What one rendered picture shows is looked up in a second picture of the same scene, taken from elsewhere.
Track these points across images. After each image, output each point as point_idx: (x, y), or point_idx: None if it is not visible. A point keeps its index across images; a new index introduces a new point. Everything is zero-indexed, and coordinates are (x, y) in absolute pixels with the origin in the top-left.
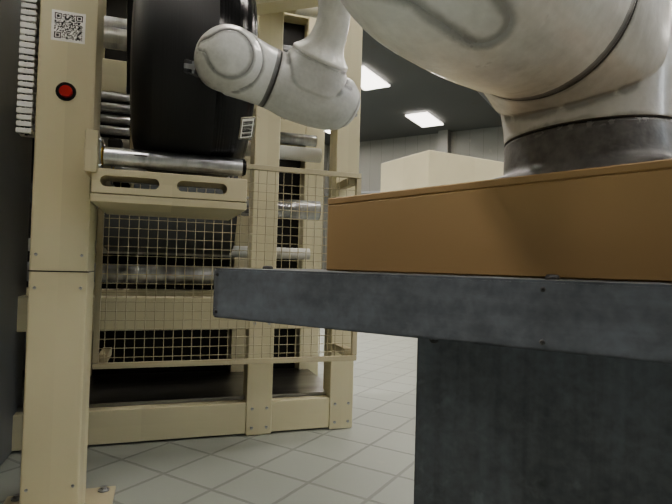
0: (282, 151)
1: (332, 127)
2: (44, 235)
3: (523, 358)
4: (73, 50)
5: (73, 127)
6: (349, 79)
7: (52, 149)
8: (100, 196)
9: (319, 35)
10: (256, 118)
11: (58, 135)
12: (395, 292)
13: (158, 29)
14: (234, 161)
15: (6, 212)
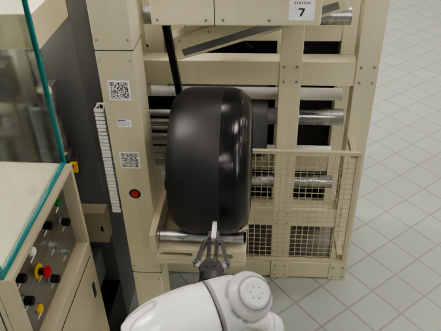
0: (306, 97)
1: None
2: (136, 257)
3: None
4: (135, 172)
5: (142, 210)
6: (275, 330)
7: (133, 221)
8: (161, 261)
9: (252, 330)
10: (279, 93)
11: (135, 215)
12: None
13: (180, 205)
14: (237, 238)
15: None
